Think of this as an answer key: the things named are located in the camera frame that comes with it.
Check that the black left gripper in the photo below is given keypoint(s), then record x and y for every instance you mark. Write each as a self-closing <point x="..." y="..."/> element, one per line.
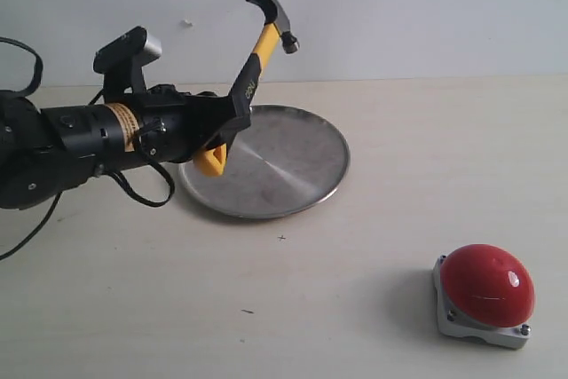
<point x="175" y="124"/>

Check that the yellow black claw hammer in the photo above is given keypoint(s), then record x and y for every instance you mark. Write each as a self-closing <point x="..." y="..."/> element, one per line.
<point x="276" y="30"/>

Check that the red dome push button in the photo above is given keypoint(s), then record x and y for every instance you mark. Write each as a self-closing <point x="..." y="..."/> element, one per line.
<point x="484" y="293"/>

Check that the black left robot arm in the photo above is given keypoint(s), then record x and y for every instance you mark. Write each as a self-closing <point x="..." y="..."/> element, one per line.
<point x="51" y="150"/>

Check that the round stainless steel plate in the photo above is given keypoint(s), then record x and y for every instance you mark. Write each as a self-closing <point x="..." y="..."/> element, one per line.
<point x="287" y="161"/>

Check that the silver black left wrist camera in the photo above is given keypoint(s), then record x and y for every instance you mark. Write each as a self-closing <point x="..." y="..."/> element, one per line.
<point x="121" y="63"/>

